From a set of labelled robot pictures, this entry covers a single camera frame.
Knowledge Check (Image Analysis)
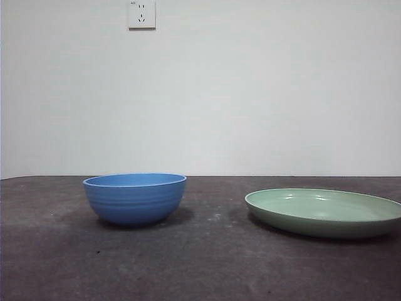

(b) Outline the blue ribbed bowl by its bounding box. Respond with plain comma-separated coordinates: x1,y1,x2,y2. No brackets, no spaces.
82,172,188,226

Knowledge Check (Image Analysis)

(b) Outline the green round plate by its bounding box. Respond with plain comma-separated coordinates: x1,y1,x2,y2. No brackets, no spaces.
244,187,401,241

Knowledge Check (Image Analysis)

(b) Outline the white wall socket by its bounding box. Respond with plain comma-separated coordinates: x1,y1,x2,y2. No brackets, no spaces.
127,0,157,31

